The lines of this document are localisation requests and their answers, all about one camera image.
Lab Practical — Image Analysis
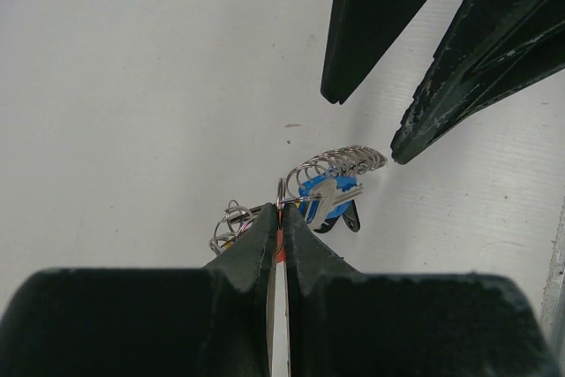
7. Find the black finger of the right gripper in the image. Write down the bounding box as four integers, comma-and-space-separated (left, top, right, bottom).
390, 0, 564, 163
320, 0, 427, 104

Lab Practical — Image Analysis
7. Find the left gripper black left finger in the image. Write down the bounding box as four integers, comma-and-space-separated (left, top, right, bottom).
1, 204, 278, 376

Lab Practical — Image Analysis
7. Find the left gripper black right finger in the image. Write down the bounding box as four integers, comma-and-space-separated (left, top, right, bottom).
282, 205, 561, 376

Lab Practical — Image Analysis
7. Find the red key tag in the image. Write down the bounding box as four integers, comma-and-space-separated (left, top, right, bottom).
266, 209, 291, 376

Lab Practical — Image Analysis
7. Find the metal keyring holder with rings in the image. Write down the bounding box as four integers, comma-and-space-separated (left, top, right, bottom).
208, 145, 388, 255

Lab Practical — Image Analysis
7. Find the blue key tag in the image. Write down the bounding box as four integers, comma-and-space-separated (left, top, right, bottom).
298, 175, 363, 230

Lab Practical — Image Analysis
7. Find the black key fob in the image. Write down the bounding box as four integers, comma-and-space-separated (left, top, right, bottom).
314, 200, 361, 234

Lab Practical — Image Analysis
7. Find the aluminium mounting rail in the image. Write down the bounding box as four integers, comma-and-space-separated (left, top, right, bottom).
540, 207, 564, 358

